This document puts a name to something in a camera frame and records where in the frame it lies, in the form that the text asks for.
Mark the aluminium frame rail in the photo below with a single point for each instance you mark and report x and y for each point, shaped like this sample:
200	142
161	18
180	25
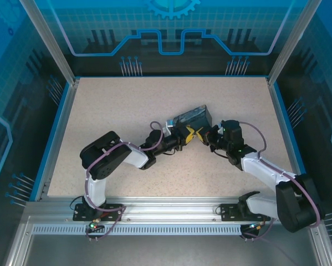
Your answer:
168	210

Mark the aluminium frame post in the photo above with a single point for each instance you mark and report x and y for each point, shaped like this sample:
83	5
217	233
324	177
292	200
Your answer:
52	47
287	47

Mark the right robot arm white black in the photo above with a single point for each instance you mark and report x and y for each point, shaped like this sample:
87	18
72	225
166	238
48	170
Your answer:
262	169

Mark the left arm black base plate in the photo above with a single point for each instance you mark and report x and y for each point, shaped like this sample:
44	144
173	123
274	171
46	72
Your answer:
113	210

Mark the aluminium side rail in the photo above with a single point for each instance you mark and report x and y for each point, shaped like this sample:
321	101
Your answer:
283	124
59	138

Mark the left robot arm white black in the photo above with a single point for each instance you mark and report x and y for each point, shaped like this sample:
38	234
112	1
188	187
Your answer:
135	156

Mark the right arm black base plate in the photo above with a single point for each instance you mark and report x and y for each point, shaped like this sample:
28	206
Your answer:
226	212

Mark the starry night print tin box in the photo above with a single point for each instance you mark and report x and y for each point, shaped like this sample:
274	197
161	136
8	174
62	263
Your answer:
193	116

